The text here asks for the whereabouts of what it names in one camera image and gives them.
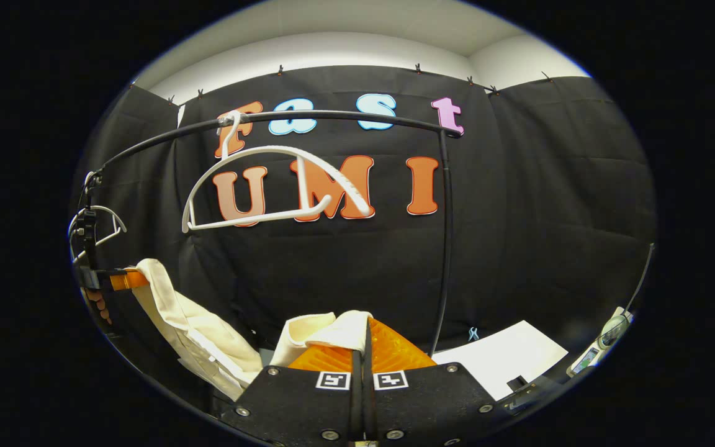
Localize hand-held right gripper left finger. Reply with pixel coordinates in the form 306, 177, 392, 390
220, 345, 364, 443

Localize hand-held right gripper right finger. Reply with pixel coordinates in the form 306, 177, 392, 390
364, 317, 507, 445

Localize cream shirt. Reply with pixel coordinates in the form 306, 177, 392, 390
128, 258, 374, 401

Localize white plastic clothes hanger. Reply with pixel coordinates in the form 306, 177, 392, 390
68, 205, 127, 261
182, 111, 375, 233

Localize white flat board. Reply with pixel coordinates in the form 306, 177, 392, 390
432, 320, 569, 401

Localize white device with screen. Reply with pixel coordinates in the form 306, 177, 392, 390
567, 307, 634, 377

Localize black backdrop cloth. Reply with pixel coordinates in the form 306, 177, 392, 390
72, 65, 657, 398

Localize thin dark cable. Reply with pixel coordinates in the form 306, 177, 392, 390
627, 243, 655, 311

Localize black clothes rail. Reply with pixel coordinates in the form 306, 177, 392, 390
78, 111, 462, 358

